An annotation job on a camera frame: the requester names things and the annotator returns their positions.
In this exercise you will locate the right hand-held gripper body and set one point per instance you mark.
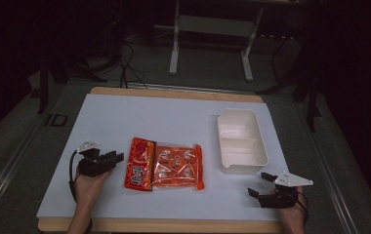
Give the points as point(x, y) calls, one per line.
point(282, 195)

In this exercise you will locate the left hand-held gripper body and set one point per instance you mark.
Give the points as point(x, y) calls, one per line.
point(92, 164)

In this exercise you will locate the orange snack packet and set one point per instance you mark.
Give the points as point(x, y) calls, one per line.
point(139, 164)

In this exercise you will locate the white plastic container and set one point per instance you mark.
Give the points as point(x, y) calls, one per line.
point(242, 141)

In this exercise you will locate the clear orange multipack packet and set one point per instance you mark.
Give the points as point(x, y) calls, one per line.
point(177, 167)

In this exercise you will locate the person's right hand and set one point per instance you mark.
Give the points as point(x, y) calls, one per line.
point(292, 214)

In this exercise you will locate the person's left hand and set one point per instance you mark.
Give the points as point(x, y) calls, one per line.
point(87, 188)

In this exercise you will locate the floor socket plate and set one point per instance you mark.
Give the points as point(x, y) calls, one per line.
point(56, 120)

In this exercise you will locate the white table mat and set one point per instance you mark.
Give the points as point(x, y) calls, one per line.
point(173, 120)

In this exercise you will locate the black stand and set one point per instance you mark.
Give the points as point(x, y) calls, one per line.
point(312, 107)
point(43, 84)

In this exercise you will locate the wooden table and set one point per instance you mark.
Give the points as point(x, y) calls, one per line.
point(173, 226)

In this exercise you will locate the metal floor rail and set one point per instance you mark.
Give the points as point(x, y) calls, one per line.
point(333, 182)
point(4, 177)

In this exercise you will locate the white metal table frame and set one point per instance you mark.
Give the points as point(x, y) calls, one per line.
point(174, 48)

